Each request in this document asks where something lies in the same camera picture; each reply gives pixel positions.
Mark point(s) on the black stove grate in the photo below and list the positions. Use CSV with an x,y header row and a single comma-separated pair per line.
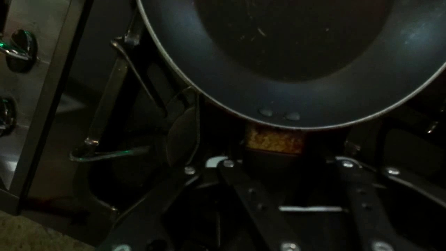
x,y
104,104
411,118

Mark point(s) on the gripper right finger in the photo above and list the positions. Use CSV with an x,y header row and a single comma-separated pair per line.
x,y
366,209

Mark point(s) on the stove knob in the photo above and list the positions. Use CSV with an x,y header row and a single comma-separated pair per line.
x,y
21,50
6,116

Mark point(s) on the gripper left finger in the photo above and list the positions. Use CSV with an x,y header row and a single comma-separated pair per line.
x,y
254,202

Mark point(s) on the dark frying pan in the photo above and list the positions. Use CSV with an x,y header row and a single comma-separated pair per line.
x,y
313,87

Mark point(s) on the steel stove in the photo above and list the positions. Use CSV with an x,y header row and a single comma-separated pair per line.
x,y
52,104

